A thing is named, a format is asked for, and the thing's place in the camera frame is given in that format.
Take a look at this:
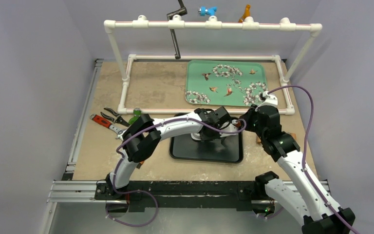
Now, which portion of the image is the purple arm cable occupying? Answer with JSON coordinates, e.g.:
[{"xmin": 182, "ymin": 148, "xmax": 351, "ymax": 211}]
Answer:
[
  {"xmin": 256, "ymin": 85, "xmax": 362, "ymax": 234},
  {"xmin": 105, "ymin": 117, "xmax": 248, "ymax": 227}
]

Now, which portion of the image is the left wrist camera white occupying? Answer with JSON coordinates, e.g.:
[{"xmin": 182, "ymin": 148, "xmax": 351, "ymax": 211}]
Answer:
[{"xmin": 224, "ymin": 118, "xmax": 242, "ymax": 132}]

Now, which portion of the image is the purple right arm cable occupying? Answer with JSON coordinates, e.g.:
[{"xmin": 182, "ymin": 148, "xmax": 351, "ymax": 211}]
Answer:
[{"xmin": 256, "ymin": 85, "xmax": 362, "ymax": 234}]

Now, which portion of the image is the wooden double-ended rolling pin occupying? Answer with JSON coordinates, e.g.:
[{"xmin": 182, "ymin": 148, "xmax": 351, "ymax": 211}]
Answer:
[{"xmin": 256, "ymin": 133, "xmax": 297, "ymax": 145}]

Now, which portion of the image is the white PVC pipe frame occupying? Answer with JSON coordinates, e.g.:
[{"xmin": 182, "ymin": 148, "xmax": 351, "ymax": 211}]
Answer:
[{"xmin": 103, "ymin": 15, "xmax": 323, "ymax": 115}]

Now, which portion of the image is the white dough ball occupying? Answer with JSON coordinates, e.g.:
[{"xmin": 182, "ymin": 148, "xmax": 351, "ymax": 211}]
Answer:
[{"xmin": 191, "ymin": 134, "xmax": 201, "ymax": 141}]

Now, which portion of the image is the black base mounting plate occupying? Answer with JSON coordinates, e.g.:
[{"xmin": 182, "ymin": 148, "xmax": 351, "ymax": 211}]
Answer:
[{"xmin": 94, "ymin": 181, "xmax": 279, "ymax": 215}]

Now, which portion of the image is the blue plastic toy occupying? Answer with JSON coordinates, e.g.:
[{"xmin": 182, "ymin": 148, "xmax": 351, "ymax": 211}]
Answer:
[{"xmin": 197, "ymin": 6, "xmax": 217, "ymax": 17}]

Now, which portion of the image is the red handled adjustable wrench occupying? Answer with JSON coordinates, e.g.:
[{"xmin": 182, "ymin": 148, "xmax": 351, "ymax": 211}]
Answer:
[{"xmin": 90, "ymin": 114, "xmax": 124, "ymax": 138}]

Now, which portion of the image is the aluminium rail frame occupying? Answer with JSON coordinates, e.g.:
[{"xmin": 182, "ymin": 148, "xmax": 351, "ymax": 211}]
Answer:
[{"xmin": 38, "ymin": 58, "xmax": 342, "ymax": 234}]

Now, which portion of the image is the black baking tray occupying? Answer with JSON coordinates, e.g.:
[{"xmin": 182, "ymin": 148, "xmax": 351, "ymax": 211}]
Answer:
[{"xmin": 168, "ymin": 113, "xmax": 244, "ymax": 164}]

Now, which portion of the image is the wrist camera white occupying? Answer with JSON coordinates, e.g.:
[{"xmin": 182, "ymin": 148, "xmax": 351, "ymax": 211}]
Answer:
[
  {"xmin": 258, "ymin": 91, "xmax": 278, "ymax": 108},
  {"xmin": 224, "ymin": 118, "xmax": 242, "ymax": 132}
]

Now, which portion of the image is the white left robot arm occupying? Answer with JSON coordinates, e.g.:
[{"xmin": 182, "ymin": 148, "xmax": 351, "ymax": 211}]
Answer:
[{"xmin": 106, "ymin": 107, "xmax": 239, "ymax": 199}]

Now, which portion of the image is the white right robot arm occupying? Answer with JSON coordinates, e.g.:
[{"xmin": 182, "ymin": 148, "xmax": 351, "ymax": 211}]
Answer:
[{"xmin": 240, "ymin": 105, "xmax": 355, "ymax": 234}]

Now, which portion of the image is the green floral tray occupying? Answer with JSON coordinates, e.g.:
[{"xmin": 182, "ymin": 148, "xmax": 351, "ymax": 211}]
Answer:
[{"xmin": 185, "ymin": 60, "xmax": 267, "ymax": 107}]

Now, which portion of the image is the black hanging crank handle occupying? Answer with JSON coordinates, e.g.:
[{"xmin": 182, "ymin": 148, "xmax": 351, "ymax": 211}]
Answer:
[{"xmin": 166, "ymin": 0, "xmax": 188, "ymax": 60}]

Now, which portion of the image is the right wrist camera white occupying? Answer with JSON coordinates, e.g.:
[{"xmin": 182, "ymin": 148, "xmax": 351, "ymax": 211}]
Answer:
[{"xmin": 258, "ymin": 91, "xmax": 278, "ymax": 108}]

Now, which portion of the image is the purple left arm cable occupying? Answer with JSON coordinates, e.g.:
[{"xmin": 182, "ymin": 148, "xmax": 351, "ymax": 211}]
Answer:
[{"xmin": 105, "ymin": 117, "xmax": 248, "ymax": 227}]

